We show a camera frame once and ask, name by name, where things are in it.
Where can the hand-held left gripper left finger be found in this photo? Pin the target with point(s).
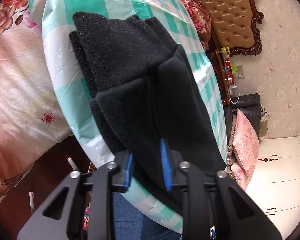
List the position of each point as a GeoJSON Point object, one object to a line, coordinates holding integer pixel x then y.
{"type": "Point", "coordinates": [128, 172]}

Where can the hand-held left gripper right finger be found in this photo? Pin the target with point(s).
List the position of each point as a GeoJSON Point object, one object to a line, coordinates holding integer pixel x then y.
{"type": "Point", "coordinates": [165, 166]}

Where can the black pants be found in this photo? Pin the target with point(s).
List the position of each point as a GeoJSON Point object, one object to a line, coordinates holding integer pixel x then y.
{"type": "Point", "coordinates": [130, 67]}

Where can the person's blue jeans leg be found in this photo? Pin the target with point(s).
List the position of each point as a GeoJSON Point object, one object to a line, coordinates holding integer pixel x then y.
{"type": "Point", "coordinates": [130, 217]}

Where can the white plastic rod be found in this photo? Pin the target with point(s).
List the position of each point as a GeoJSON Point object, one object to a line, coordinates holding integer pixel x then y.
{"type": "Point", "coordinates": [31, 201]}
{"type": "Point", "coordinates": [72, 163]}

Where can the grey patterned cushion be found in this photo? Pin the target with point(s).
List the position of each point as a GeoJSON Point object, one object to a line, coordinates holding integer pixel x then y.
{"type": "Point", "coordinates": [230, 155]}

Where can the pink satin pillow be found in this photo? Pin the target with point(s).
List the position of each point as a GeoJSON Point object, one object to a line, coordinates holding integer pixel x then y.
{"type": "Point", "coordinates": [245, 142]}

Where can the dark wooden nightstand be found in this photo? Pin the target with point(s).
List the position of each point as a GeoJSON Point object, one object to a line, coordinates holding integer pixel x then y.
{"type": "Point", "coordinates": [220, 85]}

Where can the red knot ornament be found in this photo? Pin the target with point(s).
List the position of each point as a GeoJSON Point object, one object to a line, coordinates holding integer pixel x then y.
{"type": "Point", "coordinates": [265, 159]}

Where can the black leather chair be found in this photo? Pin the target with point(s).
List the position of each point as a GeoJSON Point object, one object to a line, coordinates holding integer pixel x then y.
{"type": "Point", "coordinates": [247, 102]}

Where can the white wardrobe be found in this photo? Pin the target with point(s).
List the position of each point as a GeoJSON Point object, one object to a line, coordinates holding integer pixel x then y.
{"type": "Point", "coordinates": [277, 180]}

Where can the pile of colourful small packets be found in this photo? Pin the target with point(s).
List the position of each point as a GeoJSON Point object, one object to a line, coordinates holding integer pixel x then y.
{"type": "Point", "coordinates": [227, 66]}

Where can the pink floral quilt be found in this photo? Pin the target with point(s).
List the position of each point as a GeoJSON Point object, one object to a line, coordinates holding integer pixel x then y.
{"type": "Point", "coordinates": [15, 80]}

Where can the red floral pillow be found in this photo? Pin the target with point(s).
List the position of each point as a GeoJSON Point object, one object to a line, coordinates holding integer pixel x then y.
{"type": "Point", "coordinates": [192, 12]}

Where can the tan tufted leather headboard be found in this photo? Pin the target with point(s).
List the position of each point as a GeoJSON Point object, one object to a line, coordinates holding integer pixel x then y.
{"type": "Point", "coordinates": [227, 12]}

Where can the wall socket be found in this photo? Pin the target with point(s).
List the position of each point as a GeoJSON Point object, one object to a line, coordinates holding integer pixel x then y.
{"type": "Point", "coordinates": [240, 72]}

